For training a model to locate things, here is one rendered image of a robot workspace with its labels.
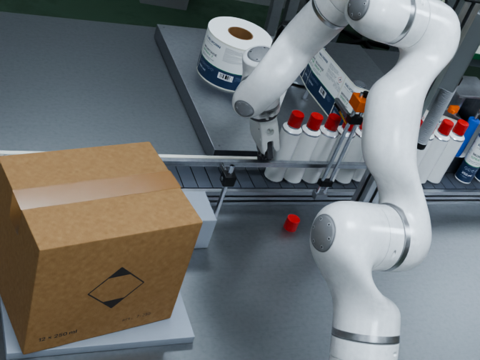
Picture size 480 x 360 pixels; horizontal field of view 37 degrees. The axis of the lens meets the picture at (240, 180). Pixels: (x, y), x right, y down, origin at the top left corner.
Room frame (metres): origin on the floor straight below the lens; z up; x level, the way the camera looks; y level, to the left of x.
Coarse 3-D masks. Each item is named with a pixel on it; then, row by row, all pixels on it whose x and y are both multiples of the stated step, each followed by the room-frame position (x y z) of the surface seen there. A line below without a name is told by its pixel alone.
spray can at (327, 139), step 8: (328, 120) 1.56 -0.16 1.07; (336, 120) 1.56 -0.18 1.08; (320, 128) 1.57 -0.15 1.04; (328, 128) 1.56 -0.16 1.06; (336, 128) 1.56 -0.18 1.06; (320, 136) 1.55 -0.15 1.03; (328, 136) 1.55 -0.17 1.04; (336, 136) 1.56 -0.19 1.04; (320, 144) 1.55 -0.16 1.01; (328, 144) 1.55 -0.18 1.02; (320, 152) 1.55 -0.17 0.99; (328, 152) 1.55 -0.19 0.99; (312, 160) 1.55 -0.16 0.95; (320, 160) 1.55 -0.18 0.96; (312, 168) 1.55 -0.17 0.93; (320, 168) 1.55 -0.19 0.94; (304, 176) 1.55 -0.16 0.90; (312, 176) 1.55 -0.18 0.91; (312, 184) 1.55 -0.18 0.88
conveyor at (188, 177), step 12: (168, 168) 1.41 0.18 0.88; (180, 168) 1.42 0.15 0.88; (192, 168) 1.44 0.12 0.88; (204, 168) 1.46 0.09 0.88; (216, 168) 1.48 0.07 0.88; (228, 168) 1.49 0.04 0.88; (240, 168) 1.51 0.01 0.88; (252, 168) 1.53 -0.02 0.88; (264, 168) 1.55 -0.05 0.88; (180, 180) 1.38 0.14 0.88; (192, 180) 1.39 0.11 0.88; (204, 180) 1.41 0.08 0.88; (216, 180) 1.43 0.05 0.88; (240, 180) 1.46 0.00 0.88; (252, 180) 1.48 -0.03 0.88; (264, 180) 1.50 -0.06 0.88; (444, 180) 1.81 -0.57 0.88
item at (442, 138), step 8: (448, 120) 1.77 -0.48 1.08; (440, 128) 1.75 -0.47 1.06; (448, 128) 1.75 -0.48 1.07; (440, 136) 1.74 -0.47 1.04; (448, 136) 1.75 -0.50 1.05; (432, 144) 1.74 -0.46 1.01; (440, 144) 1.74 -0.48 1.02; (432, 152) 1.74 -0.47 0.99; (440, 152) 1.74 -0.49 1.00; (424, 160) 1.74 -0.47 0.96; (432, 160) 1.74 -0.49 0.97; (424, 168) 1.74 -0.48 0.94; (432, 168) 1.75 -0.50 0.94; (424, 176) 1.74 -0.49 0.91
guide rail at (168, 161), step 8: (168, 160) 1.33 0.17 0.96; (176, 160) 1.34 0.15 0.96; (184, 160) 1.35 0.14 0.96; (192, 160) 1.36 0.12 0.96; (200, 160) 1.37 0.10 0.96; (208, 160) 1.38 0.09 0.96; (216, 160) 1.39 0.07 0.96; (224, 160) 1.40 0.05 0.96; (232, 160) 1.41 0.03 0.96; (240, 160) 1.43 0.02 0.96; (248, 160) 1.44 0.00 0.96; (256, 160) 1.45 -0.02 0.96; (264, 160) 1.46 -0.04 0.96; (272, 160) 1.47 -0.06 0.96; (344, 168) 1.57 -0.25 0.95; (352, 168) 1.59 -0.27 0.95; (360, 168) 1.60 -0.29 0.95
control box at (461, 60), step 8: (448, 0) 1.53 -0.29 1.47; (472, 24) 1.50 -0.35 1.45; (472, 32) 1.49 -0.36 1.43; (464, 40) 1.50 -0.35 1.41; (472, 40) 1.49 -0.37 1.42; (464, 48) 1.49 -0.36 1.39; (472, 48) 1.49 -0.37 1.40; (456, 56) 1.49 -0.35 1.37; (464, 56) 1.49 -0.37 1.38; (472, 56) 1.49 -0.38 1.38; (456, 64) 1.49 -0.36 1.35; (464, 64) 1.49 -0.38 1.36; (448, 72) 1.49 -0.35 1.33; (456, 72) 1.49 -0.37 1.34; (464, 72) 1.50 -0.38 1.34; (448, 80) 1.49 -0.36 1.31; (456, 80) 1.49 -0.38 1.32; (448, 88) 1.49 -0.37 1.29
